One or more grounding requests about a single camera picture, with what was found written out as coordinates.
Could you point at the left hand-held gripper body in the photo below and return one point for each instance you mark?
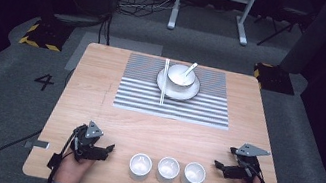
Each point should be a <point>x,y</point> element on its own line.
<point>87,144</point>

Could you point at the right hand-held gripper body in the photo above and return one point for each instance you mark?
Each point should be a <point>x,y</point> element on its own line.
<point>244,163</point>

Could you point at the person's left hand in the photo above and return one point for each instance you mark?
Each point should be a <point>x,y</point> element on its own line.
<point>71,170</point>

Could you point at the white cup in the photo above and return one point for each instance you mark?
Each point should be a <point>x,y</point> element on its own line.
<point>168,169</point>
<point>140,166</point>
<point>194,174</point>

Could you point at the grey tape strip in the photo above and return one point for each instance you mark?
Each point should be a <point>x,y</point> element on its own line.
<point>37,144</point>

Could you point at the striped grey placemat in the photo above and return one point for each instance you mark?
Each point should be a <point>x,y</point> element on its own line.
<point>202,108</point>

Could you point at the white plate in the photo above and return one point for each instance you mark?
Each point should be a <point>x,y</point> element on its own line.
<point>180,95</point>

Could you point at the white chopstick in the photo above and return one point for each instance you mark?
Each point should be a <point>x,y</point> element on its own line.
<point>163,81</point>

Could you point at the white bowl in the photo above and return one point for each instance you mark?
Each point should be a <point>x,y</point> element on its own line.
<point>177,78</point>

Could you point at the white spoon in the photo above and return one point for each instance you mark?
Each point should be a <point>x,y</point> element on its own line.
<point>191,68</point>

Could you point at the grey round stand base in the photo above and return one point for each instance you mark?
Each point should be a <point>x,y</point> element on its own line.
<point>79,19</point>

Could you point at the black chair legs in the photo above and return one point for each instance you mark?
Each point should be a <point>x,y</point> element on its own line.
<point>280,27</point>

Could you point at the grey column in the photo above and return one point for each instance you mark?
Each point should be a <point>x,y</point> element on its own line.
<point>316,34</point>

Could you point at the black yellow striped base plate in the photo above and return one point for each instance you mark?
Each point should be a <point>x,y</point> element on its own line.
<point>47,35</point>
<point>275,79</point>

